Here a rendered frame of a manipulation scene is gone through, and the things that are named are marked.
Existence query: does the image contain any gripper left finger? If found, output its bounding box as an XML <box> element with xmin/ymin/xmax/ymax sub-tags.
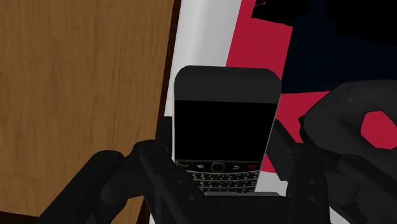
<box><xmin>36</xmin><ymin>116</ymin><xmax>225</xmax><ymax>224</ymax></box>

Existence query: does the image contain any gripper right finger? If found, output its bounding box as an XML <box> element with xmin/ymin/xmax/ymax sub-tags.
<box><xmin>260</xmin><ymin>118</ymin><xmax>397</xmax><ymax>224</ymax></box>

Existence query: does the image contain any black keypad mobile phone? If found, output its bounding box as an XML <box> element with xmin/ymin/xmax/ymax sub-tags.
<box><xmin>173</xmin><ymin>65</ymin><xmax>282</xmax><ymax>193</ymax></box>

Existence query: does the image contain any dark grey looped object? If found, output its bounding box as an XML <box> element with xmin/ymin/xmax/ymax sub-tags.
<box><xmin>298</xmin><ymin>80</ymin><xmax>397</xmax><ymax>174</ymax></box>

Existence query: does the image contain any brown wooden desk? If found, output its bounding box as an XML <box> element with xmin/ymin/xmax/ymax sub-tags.
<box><xmin>0</xmin><ymin>0</ymin><xmax>183</xmax><ymax>224</ymax></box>

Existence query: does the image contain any red flat mat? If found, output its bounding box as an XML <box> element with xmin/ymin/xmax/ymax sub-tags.
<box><xmin>225</xmin><ymin>0</ymin><xmax>397</xmax><ymax>174</ymax></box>

